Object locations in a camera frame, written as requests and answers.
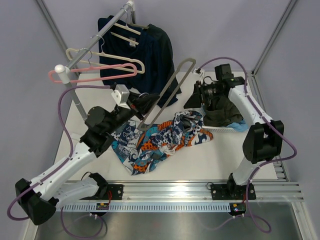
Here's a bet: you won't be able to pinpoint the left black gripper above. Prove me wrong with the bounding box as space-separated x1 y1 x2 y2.
105 90 160 135

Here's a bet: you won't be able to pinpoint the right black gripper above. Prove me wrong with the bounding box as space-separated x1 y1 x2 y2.
184 80 225 109

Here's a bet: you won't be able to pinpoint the beige wooden hanger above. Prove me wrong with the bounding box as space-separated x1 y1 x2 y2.
65 48 145 74
109 22 142 47
136 57 197 131
127 22 149 30

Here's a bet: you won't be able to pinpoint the olive green shorts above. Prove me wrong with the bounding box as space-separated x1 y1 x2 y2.
203 96 244 127

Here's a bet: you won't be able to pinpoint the pink hanger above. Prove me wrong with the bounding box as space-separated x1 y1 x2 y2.
48 63 138 84

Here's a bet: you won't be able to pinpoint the patterned colourful shorts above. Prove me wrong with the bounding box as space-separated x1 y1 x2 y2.
111 110 214 176

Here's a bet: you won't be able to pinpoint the light blue shorts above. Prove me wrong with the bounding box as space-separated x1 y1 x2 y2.
227 119 249 133

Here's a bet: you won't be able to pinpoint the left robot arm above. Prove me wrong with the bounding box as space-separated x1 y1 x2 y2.
15 92 159 226

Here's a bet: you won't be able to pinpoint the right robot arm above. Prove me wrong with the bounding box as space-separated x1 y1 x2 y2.
184 64 284 200

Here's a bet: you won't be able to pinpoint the navy blue shorts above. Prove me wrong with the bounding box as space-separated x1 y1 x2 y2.
98 20 175 94

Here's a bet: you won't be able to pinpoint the white perforated plastic basket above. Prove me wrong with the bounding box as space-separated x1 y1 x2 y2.
192 106 240 133

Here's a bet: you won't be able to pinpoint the metal clothes rack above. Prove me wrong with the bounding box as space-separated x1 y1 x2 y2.
55 0 135 120

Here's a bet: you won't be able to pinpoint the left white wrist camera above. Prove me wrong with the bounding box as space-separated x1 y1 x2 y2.
111 84 130 109

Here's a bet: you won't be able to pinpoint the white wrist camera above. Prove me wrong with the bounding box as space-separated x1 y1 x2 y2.
111 84 130 109
192 68 205 84

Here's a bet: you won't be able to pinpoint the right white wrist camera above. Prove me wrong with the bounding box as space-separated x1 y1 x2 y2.
192 68 205 84

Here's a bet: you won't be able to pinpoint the aluminium mounting rail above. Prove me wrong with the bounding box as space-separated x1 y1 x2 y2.
63 181 304 213

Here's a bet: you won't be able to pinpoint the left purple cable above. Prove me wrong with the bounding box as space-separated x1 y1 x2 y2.
6 84 118 222

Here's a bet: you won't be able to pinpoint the purple cable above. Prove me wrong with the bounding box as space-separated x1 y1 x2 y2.
6 84 118 222
197 56 298 233

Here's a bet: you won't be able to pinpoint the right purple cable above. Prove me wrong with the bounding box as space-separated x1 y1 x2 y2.
197 56 298 233

